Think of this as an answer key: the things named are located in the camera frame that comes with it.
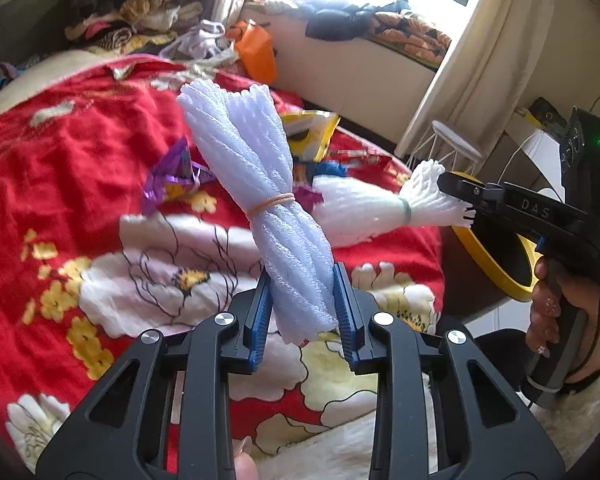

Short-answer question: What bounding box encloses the orange bag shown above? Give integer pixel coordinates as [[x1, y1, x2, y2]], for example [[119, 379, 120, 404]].
[[227, 20, 278, 86]]

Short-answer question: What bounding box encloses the cream bed sheet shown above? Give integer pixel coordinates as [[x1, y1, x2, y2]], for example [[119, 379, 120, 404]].
[[0, 47, 111, 126]]

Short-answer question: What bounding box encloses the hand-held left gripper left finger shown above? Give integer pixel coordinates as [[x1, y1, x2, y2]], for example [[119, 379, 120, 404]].
[[35, 262, 273, 480]]

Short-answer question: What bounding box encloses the orange patterned quilt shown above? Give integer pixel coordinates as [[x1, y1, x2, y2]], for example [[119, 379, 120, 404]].
[[365, 10, 453, 68]]

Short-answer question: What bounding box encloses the purple foil wrapper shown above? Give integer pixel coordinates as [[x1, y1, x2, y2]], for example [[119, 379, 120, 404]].
[[142, 137, 216, 216]]

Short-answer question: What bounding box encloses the pale crumpled garment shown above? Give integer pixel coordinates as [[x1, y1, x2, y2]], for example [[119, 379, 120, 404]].
[[160, 20, 231, 61]]

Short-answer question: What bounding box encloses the red floral blanket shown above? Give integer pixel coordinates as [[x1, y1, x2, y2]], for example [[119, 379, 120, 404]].
[[0, 57, 448, 476]]

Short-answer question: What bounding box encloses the foam net bundle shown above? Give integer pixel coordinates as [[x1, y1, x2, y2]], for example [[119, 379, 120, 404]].
[[176, 78, 338, 346], [312, 160, 477, 248]]

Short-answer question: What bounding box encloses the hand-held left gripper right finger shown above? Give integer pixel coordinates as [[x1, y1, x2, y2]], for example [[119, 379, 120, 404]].
[[332, 262, 566, 480]]

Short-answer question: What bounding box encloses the white wire stool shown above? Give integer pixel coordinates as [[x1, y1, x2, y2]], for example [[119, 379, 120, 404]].
[[405, 120, 483, 176]]

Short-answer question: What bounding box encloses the person's right hand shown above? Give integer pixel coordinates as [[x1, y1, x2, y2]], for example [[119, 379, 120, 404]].
[[526, 257, 600, 396]]

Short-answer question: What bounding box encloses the yellow black box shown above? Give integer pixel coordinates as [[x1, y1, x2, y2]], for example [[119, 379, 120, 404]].
[[527, 97, 576, 136]]

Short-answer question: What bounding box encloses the blue plastic wrapper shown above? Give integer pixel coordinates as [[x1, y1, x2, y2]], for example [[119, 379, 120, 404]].
[[300, 159, 352, 182]]

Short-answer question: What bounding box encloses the person's left hand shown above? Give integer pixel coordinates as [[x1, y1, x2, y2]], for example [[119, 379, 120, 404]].
[[232, 436, 259, 480]]

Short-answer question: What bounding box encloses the white cable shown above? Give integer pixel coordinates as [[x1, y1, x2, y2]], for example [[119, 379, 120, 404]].
[[500, 130, 566, 196]]

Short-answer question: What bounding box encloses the yellow snack packet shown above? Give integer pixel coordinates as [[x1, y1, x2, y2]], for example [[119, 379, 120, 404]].
[[282, 110, 342, 162]]

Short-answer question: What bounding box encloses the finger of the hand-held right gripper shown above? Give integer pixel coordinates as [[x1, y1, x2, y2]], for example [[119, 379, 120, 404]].
[[437, 171, 573, 235]]

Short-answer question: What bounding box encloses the pile of clothes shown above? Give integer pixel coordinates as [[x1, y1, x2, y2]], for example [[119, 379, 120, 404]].
[[65, 0, 216, 53]]

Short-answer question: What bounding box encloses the yellow-rimmed trash bin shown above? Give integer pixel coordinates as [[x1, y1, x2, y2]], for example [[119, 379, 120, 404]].
[[445, 171, 553, 306]]

